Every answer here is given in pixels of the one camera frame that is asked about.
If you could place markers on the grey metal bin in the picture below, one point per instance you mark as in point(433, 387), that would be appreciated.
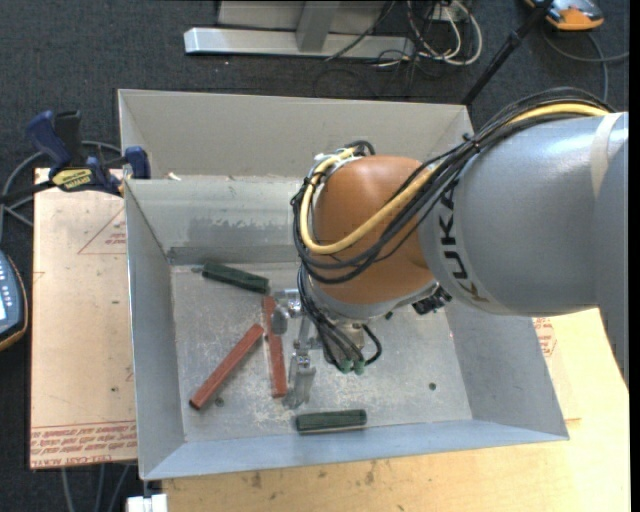
point(400, 400)

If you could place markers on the brown cardboard board, red print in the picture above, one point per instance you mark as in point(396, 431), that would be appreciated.
point(80, 325)

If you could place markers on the red-brown flat block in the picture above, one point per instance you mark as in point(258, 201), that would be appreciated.
point(276, 360)
point(227, 367)

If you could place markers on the dark green flat block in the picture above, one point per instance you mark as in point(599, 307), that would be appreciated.
point(331, 421)
point(235, 277)

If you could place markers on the black cylinder on white bracket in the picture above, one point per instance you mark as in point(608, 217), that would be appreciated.
point(432, 301)

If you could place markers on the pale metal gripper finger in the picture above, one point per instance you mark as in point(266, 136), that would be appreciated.
point(280, 320)
point(300, 385)

